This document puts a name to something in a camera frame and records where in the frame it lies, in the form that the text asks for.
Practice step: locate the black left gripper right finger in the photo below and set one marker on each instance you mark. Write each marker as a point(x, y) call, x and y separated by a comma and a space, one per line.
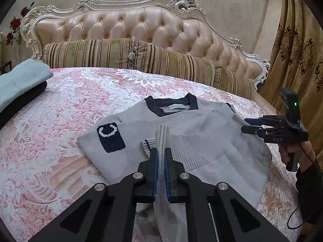
point(215, 212)

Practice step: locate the light blue folded garment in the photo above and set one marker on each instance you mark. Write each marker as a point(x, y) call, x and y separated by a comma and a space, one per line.
point(22, 78)

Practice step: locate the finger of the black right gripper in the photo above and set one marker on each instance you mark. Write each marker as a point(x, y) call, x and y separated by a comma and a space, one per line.
point(255, 122)
point(256, 130)

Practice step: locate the pink tufted leather headboard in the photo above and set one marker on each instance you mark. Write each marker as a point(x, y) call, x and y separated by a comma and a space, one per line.
point(176, 25)

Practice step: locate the grey knit sweater navy trim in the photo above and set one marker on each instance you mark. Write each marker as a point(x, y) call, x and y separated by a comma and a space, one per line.
point(204, 136)

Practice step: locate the small dark side table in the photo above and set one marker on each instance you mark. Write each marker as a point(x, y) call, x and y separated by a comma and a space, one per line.
point(4, 66)

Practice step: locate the dark navy folded garment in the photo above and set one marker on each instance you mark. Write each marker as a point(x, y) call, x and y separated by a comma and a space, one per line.
point(21, 101)

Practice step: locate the pink floral bedspread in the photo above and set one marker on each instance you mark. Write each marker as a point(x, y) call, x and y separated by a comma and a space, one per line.
point(43, 170)

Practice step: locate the black tracking camera green light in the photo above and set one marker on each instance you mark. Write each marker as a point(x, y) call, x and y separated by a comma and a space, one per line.
point(292, 117)

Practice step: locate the red artificial roses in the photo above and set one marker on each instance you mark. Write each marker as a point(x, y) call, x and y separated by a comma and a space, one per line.
point(14, 35)

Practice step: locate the striped gold bolster pillow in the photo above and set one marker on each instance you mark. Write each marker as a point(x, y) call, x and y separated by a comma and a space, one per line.
point(107, 53)

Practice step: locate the gold patterned curtain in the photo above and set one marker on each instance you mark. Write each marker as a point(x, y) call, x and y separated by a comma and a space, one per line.
point(296, 63)

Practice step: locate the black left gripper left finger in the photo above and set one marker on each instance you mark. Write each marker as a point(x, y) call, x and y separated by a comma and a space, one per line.
point(105, 212)

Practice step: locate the operator right hand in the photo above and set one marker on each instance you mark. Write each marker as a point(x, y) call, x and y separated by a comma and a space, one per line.
point(304, 150)

